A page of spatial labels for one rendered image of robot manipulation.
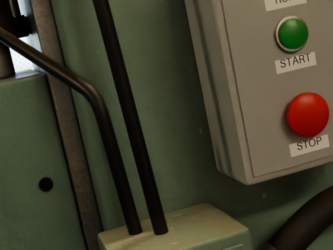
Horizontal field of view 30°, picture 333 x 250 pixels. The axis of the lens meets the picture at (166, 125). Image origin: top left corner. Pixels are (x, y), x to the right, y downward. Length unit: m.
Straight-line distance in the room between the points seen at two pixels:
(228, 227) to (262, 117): 0.08
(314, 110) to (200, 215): 0.11
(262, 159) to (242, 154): 0.01
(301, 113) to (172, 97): 0.10
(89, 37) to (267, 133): 0.14
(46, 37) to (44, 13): 0.02
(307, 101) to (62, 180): 0.20
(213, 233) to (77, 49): 0.16
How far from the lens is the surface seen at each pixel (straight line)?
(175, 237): 0.42
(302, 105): 0.42
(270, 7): 0.42
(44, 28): 0.48
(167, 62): 0.46
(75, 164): 0.49
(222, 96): 0.42
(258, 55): 0.42
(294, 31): 0.42
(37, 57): 0.47
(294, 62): 0.43
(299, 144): 0.44
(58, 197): 0.50
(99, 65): 0.45
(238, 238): 0.41
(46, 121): 0.49
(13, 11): 0.53
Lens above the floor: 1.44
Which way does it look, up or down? 10 degrees down
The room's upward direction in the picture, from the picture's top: 12 degrees counter-clockwise
